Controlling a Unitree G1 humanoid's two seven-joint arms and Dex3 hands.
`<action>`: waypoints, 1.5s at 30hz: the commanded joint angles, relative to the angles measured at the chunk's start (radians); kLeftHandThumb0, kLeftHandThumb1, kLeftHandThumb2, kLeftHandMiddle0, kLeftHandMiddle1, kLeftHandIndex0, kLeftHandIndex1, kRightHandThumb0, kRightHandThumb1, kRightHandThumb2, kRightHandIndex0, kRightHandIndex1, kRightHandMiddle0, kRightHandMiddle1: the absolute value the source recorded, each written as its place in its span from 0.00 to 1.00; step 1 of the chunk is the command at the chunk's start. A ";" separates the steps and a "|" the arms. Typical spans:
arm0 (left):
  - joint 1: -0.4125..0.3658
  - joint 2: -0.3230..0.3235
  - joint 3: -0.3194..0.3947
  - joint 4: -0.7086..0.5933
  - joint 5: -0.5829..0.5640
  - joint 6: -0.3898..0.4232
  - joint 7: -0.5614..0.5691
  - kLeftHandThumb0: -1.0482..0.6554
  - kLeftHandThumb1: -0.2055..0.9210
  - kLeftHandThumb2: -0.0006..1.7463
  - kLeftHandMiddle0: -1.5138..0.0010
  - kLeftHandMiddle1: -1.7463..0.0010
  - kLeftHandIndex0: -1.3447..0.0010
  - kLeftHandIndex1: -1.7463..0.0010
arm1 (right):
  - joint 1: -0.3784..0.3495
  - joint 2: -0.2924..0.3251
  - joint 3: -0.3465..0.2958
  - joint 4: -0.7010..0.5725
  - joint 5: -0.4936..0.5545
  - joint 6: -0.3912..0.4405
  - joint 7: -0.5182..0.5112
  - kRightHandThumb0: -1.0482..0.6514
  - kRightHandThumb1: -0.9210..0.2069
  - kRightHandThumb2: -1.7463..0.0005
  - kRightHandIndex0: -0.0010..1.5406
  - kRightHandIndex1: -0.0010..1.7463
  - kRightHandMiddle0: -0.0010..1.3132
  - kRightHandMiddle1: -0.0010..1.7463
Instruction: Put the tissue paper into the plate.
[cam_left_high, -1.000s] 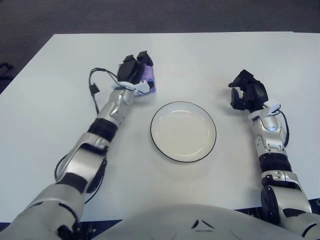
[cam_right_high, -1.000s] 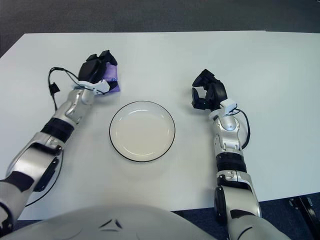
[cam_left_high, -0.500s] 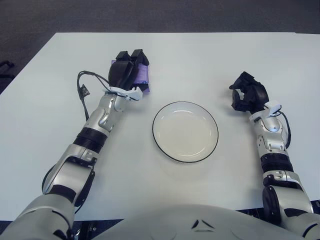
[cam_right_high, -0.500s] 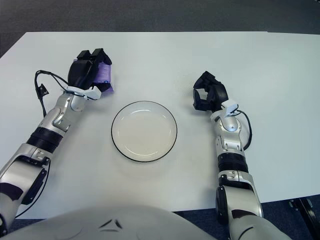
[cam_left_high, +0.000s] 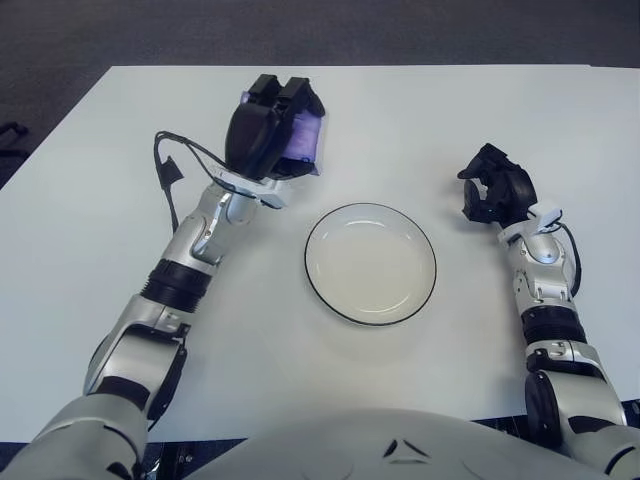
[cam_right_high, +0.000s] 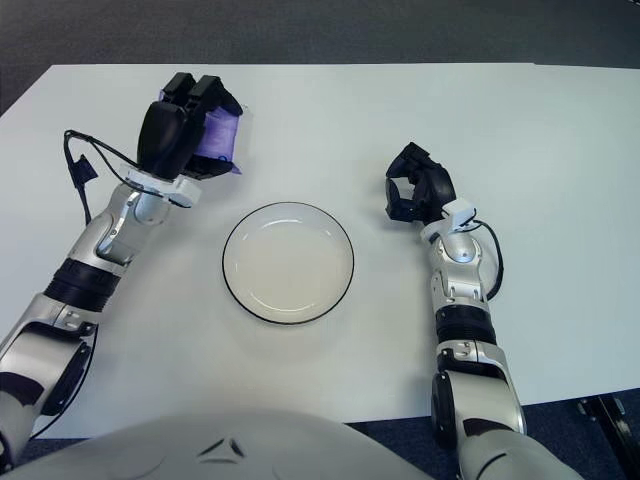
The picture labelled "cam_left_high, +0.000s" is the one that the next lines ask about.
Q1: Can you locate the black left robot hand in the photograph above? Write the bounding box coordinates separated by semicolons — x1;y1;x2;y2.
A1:
224;73;326;182

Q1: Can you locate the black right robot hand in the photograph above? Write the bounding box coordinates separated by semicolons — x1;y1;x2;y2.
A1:
457;143;536;224

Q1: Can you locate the purple tissue paper pack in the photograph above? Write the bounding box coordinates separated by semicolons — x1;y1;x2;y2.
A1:
239;88;327;177

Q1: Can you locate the white plate black rim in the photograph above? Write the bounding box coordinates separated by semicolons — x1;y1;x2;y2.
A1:
303;202;438;329

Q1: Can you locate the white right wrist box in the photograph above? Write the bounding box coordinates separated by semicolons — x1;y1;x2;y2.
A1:
529;199;562;232

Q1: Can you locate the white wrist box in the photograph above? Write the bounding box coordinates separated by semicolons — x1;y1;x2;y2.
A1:
529;199;562;232
257;187;290;211

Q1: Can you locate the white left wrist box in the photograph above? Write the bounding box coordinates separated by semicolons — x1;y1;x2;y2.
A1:
257;187;290;211

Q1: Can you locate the black office chair base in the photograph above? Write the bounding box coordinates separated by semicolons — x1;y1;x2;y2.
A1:
0;122;29;151

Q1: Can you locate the grey robot torso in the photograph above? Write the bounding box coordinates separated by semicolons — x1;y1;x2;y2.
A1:
144;407;640;480

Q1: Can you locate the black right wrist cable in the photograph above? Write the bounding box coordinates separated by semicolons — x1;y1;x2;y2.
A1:
558;222;582;296

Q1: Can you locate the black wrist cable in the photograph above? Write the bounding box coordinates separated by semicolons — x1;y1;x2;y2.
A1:
154;130;231;234
558;222;582;296

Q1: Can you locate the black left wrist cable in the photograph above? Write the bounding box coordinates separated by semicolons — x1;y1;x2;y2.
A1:
154;130;231;234

